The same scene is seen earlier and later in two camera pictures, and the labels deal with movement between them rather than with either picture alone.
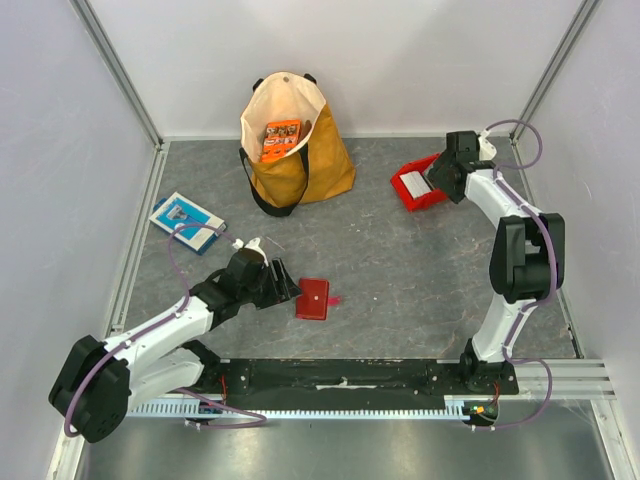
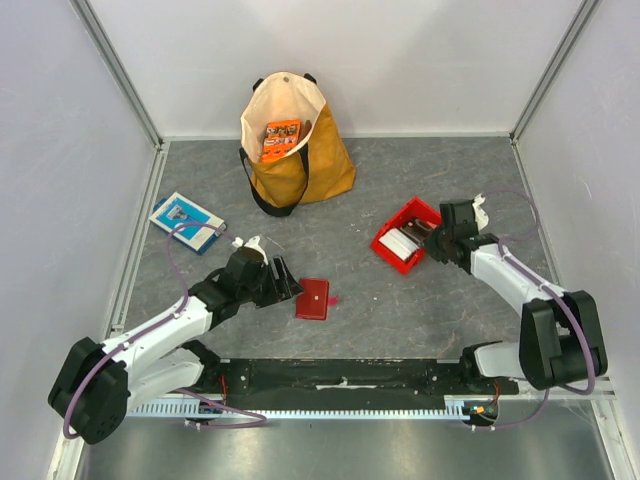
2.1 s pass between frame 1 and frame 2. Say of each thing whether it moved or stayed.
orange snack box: stayed
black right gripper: moved
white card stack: moved
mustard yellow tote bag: stayed
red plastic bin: moved
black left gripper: stayed
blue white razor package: stayed
